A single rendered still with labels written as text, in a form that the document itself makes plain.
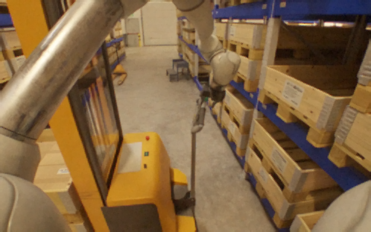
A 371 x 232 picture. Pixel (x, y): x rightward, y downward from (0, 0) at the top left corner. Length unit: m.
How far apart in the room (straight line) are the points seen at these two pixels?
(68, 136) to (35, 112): 0.72
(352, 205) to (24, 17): 1.09
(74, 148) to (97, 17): 0.82
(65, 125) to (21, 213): 0.87
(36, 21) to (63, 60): 0.56
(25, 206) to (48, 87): 0.24
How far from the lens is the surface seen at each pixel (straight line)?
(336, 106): 1.31
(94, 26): 0.49
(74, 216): 1.56
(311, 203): 1.91
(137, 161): 1.56
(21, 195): 0.28
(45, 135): 2.21
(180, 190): 1.90
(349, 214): 0.29
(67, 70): 0.45
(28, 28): 1.02
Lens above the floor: 1.89
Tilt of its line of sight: 28 degrees down
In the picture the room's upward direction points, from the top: straight up
